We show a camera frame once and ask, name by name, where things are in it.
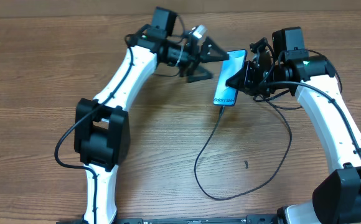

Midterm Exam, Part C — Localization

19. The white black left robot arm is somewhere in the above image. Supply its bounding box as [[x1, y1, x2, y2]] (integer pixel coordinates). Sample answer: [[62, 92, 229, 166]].
[[54, 7, 229, 223]]

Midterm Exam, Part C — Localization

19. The Samsung Galaxy smartphone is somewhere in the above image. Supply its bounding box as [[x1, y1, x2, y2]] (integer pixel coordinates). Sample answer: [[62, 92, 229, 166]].
[[213, 49, 247, 106]]

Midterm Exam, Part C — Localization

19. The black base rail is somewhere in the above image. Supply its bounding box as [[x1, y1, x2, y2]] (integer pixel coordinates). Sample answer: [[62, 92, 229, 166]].
[[55, 213, 281, 224]]

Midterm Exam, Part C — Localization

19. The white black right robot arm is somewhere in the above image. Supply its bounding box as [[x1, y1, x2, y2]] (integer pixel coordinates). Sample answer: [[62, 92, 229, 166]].
[[223, 27, 361, 223]]

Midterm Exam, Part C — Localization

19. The black USB charging cable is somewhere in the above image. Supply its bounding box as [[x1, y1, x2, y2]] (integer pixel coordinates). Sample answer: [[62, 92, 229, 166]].
[[194, 49, 343, 202]]

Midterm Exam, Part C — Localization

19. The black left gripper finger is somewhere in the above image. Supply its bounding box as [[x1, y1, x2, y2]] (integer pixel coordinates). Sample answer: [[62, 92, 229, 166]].
[[200, 37, 229, 63], [186, 64, 213, 83]]

